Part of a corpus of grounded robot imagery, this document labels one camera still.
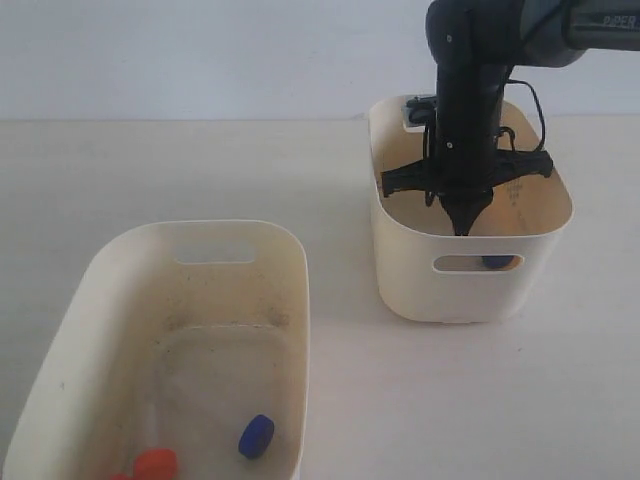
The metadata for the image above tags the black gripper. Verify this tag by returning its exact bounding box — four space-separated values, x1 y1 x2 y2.
381 65 553 236

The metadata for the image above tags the blue-capped tube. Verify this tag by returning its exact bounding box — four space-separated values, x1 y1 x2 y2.
237 414 275 460
481 255 515 270

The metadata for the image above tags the orange-capped clear tube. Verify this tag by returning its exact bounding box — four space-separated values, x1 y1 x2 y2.
132 448 178 480

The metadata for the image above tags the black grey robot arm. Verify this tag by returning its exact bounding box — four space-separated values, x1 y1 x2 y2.
380 1 639 236

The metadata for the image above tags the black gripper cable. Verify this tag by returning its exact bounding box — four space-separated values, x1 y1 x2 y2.
497 77 547 153

